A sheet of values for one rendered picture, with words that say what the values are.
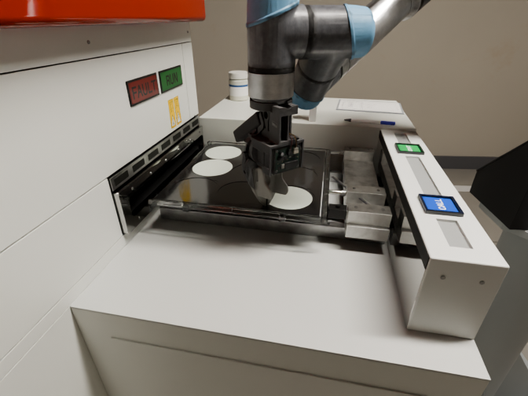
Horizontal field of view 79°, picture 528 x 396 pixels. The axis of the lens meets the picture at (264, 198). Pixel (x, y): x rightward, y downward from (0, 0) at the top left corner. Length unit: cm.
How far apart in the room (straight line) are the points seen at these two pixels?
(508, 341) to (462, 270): 71
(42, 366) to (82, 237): 20
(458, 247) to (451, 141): 287
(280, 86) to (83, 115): 32
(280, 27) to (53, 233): 45
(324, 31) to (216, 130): 57
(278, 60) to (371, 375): 48
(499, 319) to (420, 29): 232
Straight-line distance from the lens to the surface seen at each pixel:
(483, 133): 346
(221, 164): 83
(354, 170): 87
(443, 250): 49
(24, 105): 53
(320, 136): 96
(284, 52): 51
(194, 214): 74
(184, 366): 62
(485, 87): 332
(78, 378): 72
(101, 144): 63
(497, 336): 118
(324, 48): 54
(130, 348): 64
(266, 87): 52
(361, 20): 56
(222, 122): 100
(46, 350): 63
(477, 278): 51
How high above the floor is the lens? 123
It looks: 30 degrees down
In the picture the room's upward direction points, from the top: straight up
